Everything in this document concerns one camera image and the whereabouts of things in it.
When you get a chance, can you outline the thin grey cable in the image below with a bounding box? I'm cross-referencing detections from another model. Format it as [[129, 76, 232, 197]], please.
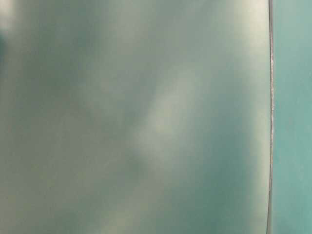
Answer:
[[266, 0, 275, 234]]

